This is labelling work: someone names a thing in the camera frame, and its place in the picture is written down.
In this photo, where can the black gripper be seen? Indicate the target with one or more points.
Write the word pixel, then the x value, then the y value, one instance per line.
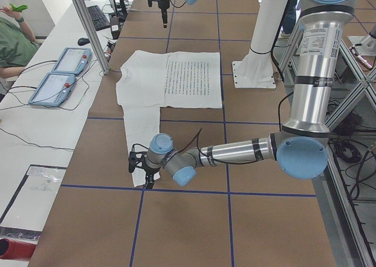
pixel 162 3
pixel 151 172

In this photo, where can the white long-sleeve printed shirt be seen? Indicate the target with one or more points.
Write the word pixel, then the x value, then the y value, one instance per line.
pixel 151 81

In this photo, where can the black keyboard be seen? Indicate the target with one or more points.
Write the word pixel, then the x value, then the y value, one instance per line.
pixel 99 19

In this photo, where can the black computer mouse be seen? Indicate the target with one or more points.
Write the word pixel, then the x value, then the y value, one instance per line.
pixel 83 41

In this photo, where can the upper blue teach pendant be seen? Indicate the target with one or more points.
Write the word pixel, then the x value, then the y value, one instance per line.
pixel 72 61

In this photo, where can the blue teach pendant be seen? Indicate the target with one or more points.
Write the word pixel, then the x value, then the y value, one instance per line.
pixel 53 90
pixel 72 61

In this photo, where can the clear plastic document sleeve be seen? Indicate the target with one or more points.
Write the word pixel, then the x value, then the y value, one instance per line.
pixel 32 200

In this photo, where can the lower blue teach pendant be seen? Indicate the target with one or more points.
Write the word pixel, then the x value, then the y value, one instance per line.
pixel 53 90

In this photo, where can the person in green shirt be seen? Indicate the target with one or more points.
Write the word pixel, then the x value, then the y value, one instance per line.
pixel 18 43

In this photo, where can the red cylinder object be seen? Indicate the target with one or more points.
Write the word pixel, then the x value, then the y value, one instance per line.
pixel 17 250

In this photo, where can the aluminium frame post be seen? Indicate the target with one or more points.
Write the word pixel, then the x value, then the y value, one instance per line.
pixel 89 28

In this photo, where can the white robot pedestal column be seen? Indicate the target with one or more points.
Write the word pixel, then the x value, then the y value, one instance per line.
pixel 256 68

